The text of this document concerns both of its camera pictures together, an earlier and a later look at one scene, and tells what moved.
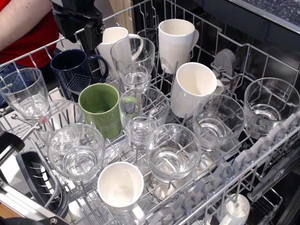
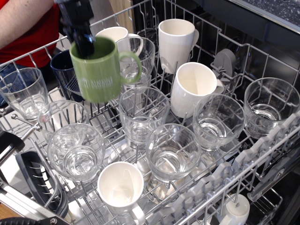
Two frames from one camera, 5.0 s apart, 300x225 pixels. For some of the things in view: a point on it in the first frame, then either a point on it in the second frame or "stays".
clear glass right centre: [217, 119] stays
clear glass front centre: [173, 152] stays
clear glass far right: [268, 101] stays
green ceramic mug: [100, 106] → [99, 76]
